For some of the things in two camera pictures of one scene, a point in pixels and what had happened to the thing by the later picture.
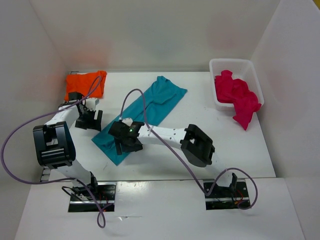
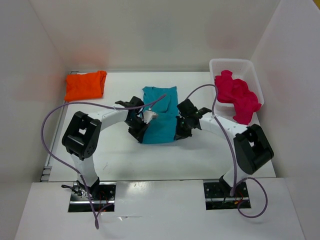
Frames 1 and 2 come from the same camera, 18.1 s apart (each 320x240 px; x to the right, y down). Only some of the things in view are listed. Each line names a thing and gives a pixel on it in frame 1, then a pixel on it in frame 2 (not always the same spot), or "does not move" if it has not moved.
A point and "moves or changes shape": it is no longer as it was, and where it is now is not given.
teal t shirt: (149, 108) moves or changes shape
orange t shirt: (91, 85) does not move
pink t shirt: (230, 89) does not move
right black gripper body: (125, 146) to (183, 129)
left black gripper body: (88, 115) to (136, 126)
